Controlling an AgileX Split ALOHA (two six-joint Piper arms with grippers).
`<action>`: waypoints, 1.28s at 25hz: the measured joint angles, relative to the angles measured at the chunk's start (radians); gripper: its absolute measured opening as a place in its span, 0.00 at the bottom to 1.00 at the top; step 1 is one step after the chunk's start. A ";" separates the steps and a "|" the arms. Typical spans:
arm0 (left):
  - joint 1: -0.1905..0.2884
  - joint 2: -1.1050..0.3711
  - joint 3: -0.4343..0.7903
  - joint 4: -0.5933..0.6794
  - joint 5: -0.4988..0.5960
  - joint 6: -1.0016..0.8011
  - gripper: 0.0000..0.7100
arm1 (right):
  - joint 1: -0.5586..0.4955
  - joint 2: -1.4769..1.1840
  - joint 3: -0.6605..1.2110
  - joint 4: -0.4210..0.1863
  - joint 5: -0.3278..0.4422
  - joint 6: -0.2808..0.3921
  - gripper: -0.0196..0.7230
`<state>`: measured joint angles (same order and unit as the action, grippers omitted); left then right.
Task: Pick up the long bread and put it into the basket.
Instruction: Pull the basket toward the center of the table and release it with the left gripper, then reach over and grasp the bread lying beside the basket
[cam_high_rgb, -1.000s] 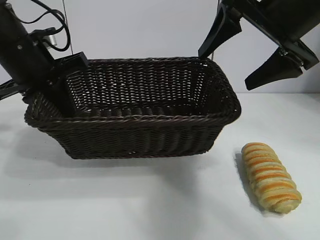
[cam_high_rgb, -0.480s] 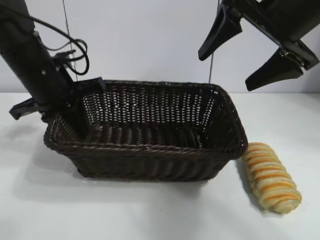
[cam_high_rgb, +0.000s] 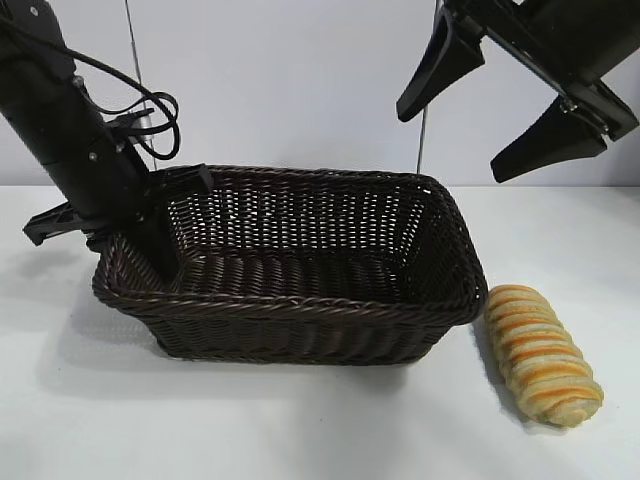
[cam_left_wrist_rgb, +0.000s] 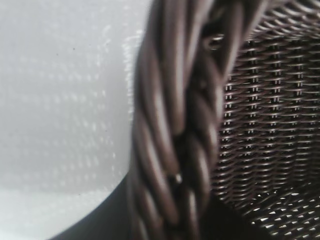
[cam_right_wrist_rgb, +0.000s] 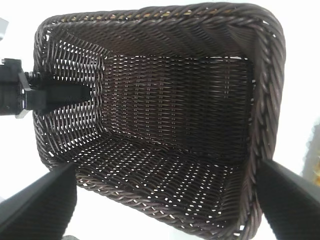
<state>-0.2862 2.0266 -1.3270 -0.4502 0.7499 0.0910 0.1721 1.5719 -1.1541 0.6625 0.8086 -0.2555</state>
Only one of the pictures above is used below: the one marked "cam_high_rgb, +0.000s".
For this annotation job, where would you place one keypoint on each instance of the dark brown woven basket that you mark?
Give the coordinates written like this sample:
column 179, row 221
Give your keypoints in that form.
column 300, row 280

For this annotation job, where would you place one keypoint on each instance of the long striped bread loaf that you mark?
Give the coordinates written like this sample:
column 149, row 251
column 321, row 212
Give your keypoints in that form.
column 542, row 345

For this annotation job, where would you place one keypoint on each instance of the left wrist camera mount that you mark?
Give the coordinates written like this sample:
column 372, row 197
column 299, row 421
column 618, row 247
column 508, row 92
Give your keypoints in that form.
column 132, row 125

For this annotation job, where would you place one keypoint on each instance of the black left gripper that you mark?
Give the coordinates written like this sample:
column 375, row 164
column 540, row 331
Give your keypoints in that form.
column 105, row 190

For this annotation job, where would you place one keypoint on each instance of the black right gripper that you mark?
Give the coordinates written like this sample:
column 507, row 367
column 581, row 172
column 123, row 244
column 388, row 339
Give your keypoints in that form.
column 565, row 35

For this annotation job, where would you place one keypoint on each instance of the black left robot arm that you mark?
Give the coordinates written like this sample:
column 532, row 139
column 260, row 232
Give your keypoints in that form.
column 45, row 100

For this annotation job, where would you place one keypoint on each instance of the thin metal rod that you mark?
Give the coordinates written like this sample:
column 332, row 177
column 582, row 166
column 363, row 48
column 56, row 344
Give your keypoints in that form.
column 134, row 45
column 422, row 140

